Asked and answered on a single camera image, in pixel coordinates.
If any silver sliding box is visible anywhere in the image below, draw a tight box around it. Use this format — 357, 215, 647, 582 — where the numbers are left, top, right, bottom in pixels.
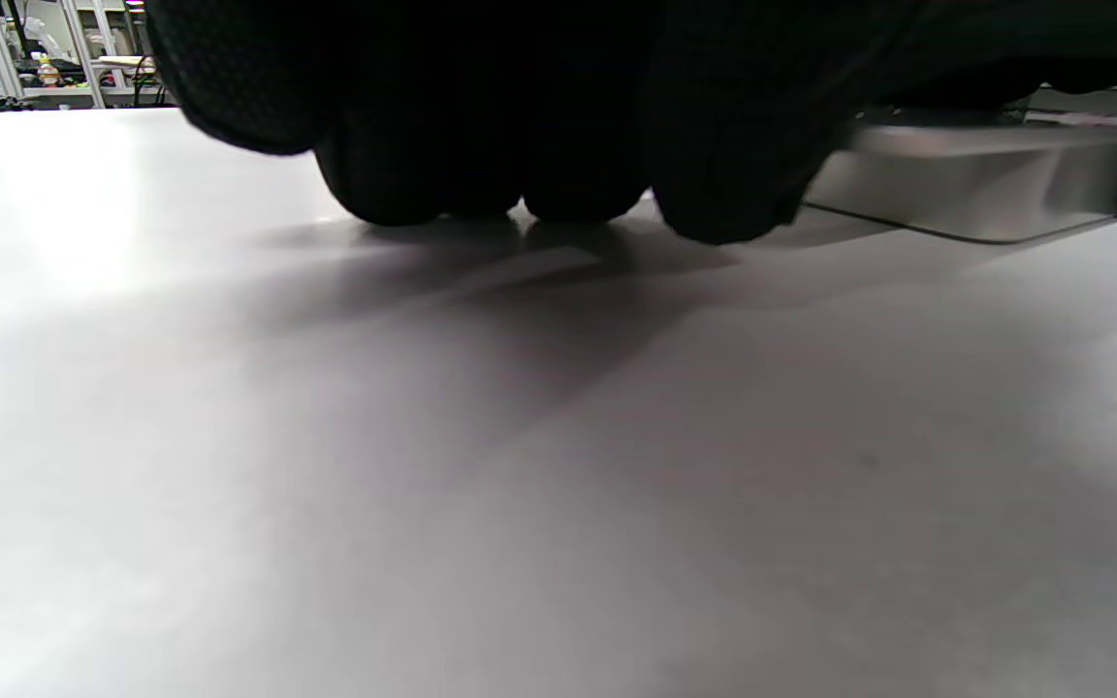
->
799, 87, 1117, 245

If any person's left hand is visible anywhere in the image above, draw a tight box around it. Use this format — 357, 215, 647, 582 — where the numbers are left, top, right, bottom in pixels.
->
145, 0, 1117, 245

